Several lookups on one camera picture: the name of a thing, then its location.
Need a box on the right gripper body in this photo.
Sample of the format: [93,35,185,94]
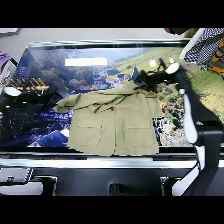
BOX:
[133,69,165,90]

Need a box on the olive green shirt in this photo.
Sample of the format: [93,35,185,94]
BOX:
[53,81,164,158]

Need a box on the black and white checked garment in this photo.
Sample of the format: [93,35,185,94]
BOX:
[183,28,224,72]

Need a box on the yellow garment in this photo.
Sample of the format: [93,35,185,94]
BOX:
[207,37,224,80]

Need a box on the purple garment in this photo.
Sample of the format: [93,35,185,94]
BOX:
[0,49,13,68]

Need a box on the silver frame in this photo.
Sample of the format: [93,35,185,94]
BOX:
[0,151,224,197]

